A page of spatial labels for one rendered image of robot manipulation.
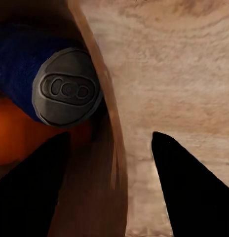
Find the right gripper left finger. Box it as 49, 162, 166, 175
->
0, 131, 71, 237

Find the can of soda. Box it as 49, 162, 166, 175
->
0, 19, 103, 130
0, 98, 100, 166

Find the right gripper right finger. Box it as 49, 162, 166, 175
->
152, 132, 229, 237

